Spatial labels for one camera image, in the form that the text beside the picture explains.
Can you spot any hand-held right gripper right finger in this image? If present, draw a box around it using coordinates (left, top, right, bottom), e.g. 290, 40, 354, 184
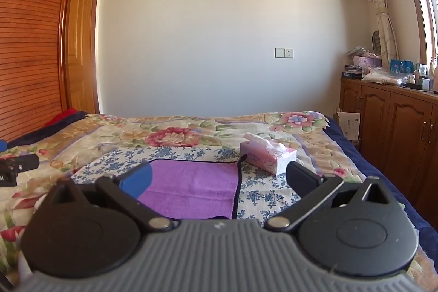
264, 161, 391, 233

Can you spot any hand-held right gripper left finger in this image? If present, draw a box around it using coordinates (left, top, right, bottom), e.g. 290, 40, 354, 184
45, 161, 172, 232

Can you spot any purple towel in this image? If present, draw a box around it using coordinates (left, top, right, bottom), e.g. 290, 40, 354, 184
137, 158, 243, 220

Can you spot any pink tissue box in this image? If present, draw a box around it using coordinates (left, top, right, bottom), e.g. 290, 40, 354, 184
240, 133, 298, 176

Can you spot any blue floral white cloth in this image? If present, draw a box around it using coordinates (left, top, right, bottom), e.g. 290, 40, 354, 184
70, 146, 309, 223

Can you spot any floral blanket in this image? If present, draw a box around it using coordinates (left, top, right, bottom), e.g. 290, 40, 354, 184
0, 111, 435, 284

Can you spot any red cloth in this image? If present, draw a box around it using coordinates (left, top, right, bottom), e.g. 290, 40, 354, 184
44, 107, 80, 127

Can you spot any slatted wooden wardrobe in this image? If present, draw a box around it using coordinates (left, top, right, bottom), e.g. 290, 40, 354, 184
0, 0, 85, 142

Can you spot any wooden cabinet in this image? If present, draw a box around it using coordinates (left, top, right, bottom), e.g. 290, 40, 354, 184
339, 77, 438, 227

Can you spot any stack of dark books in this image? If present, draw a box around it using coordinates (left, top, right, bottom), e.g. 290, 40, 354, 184
341, 64, 363, 80

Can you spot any clear plastic bag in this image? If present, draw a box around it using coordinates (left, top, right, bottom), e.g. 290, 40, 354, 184
361, 67, 410, 86

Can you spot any wooden door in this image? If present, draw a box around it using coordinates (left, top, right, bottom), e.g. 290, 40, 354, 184
66, 0, 102, 115

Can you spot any blue box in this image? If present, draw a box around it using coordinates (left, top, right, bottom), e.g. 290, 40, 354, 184
390, 59, 415, 74

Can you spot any wooden window frame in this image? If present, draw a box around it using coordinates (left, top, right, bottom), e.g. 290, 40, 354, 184
393, 0, 438, 74

